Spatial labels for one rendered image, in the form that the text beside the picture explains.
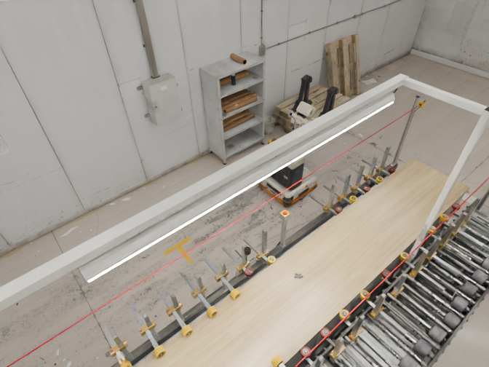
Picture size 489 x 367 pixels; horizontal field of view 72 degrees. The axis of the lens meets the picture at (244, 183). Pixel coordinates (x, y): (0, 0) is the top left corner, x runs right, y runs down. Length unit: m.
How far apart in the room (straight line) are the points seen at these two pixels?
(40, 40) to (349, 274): 3.87
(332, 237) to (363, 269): 0.44
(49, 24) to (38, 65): 0.45
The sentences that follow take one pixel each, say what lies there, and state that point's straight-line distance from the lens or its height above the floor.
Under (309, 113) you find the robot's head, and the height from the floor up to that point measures 1.30.
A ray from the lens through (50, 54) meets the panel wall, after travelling 4.39.
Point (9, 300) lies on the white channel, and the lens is 1.69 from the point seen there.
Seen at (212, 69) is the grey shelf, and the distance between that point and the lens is 5.14.
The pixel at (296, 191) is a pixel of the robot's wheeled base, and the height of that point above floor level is 0.26.
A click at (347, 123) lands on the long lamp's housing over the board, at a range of 2.45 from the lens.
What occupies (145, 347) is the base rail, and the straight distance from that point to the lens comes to 3.31.
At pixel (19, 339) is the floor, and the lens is 4.70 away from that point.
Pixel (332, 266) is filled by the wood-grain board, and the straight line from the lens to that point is 3.37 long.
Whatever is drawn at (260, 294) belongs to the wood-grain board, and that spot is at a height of 0.90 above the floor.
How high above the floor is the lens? 3.66
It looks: 43 degrees down
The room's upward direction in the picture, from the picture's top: 2 degrees counter-clockwise
